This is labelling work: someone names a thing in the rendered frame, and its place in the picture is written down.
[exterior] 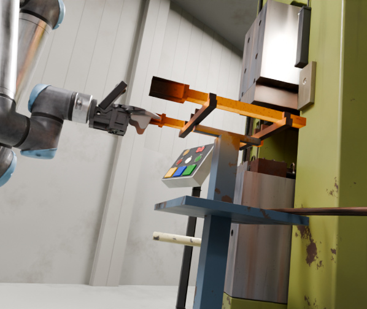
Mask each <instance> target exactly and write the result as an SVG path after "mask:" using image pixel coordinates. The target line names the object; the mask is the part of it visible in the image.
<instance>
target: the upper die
mask: <svg viewBox="0 0 367 309"><path fill-rule="evenodd" d="M241 102H245V103H248V104H253V105H257V106H260V107H265V108H268V109H271V108H273V109H278V110H284V111H288V112H293V113H299V114H300V111H299V110H297V108H298V90H293V89H289V88H284V87H281V86H276V85H270V84H267V83H262V82H255V83H254V84H253V85H252V86H251V87H250V88H249V89H248V91H247V92H246V93H245V94H244V95H243V97H241Z"/></svg>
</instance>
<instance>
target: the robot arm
mask: <svg viewBox="0 0 367 309"><path fill-rule="evenodd" d="M19 9H20V12H19ZM64 15H65V6H64V3H63V1H62V0H0V187H1V186H3V185H4V184H6V183H7V182H8V181H9V179H10V178H11V176H12V173H13V172H14V170H15V168H16V165H17V157H16V154H15V153H14V152H13V151H12V150H11V149H12V147H14V148H18V149H21V151H20V154H21V155H22V156H26V157H29V158H36V159H53V158H54V157H55V154H56V150H57V149H58V148H57V147H58V142H59V139H60V135H61V130H62V127H63V123H64V120H68V121H74V122H78V123H83V124H87V123H88V120H89V124H88V125H89V128H93V129H99V130H102V131H107V132H108V133H109V134H115V135H120V136H124V135H125V133H126V130H127V127H128V124H130V125H132V126H134V127H135V128H136V131H137V133H138V134H139V135H142V134H143V133H144V131H145V129H146V128H147V126H148V125H149V124H150V120H151V119H152V118H153V119H157V120H161V117H160V116H158V115H157V114H156V113H153V112H150V111H148V110H146V109H142V108H139V107H135V106H132V105H125V104H114V102H115V101H116V100H117V99H118V98H119V97H120V96H121V95H122V94H125V92H126V89H127V86H128V85H127V84H126V83H125V82H124V81H123V80H122V81H121V82H120V83H118V84H116V86H115V88H114V89H113V90H112V91H111V92H110V93H109V94H108V95H107V96H106V97H105V98H104V99H103V100H102V101H101V102H100V103H99V104H98V106H97V103H98V100H97V99H93V96H92V95H89V94H85V93H80V92H76V91H71V90H66V89H63V88H59V87H55V86H52V85H45V84H41V83H40V84H37V85H36V86H35V87H34V88H33V89H32V91H31V94H30V96H29V101H28V111H29V112H30V113H31V117H30V118H29V117H27V116H25V115H22V114H20V113H19V111H20V109H21V105H22V103H23V101H24V98H25V96H26V93H27V90H28V88H29V85H30V83H31V80H32V78H33V75H34V72H35V70H36V67H37V64H38V62H39V60H40V57H41V54H42V52H43V49H44V47H45V44H46V41H47V39H48V36H49V34H50V32H51V31H52V30H55V29H57V28H58V27H59V26H60V24H62V22H63V19H64ZM98 113H100V114H98ZM131 113H132V114H131ZM152 125H154V124H152Z"/></svg>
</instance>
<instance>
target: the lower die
mask: <svg viewBox="0 0 367 309"><path fill-rule="evenodd" d="M250 163H251V161H243V165H241V163H240V165H239V166H238V168H237V174H238V173H240V172H242V171H244V170H247V167H248V165H250ZM287 172H291V173H292V172H293V169H289V168H287Z"/></svg>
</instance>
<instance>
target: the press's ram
mask: <svg viewBox="0 0 367 309"><path fill-rule="evenodd" d="M300 9H301V7H297V6H293V5H290V4H285V3H282V2H277V1H273V0H267V1H266V3H265V5H264V6H263V8H262V10H261V11H260V13H259V14H258V16H257V17H256V19H255V21H254V22H253V24H252V26H251V27H250V29H249V30H248V32H247V34H246V35H245V44H244V54H243V60H242V70H241V81H240V87H239V97H238V101H241V97H243V95H244V94H245V93H246V92H247V91H248V89H249V88H250V87H251V86H252V85H253V84H254V83H255V82H262V83H267V84H270V85H276V86H281V87H284V88H289V89H293V90H298V91H299V73H300V71H301V70H302V69H300V68H296V67H294V65H295V62H296V45H297V36H298V19H299V15H298V12H299V11H300Z"/></svg>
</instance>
